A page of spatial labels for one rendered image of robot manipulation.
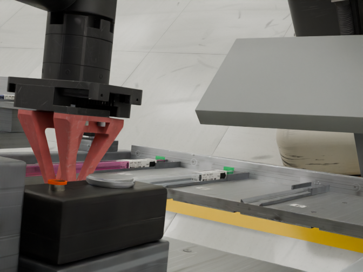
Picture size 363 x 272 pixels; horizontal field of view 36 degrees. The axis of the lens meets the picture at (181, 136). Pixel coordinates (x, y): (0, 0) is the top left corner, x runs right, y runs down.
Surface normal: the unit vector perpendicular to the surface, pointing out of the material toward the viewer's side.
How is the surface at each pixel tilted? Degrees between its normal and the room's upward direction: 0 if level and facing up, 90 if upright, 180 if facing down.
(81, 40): 61
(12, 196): 90
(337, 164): 90
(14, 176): 90
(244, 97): 0
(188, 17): 0
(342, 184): 46
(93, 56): 74
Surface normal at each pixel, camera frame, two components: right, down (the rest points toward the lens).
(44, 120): 0.84, 0.04
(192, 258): 0.09, -0.99
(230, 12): -0.31, -0.72
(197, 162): -0.55, 0.00
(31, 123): -0.55, 0.33
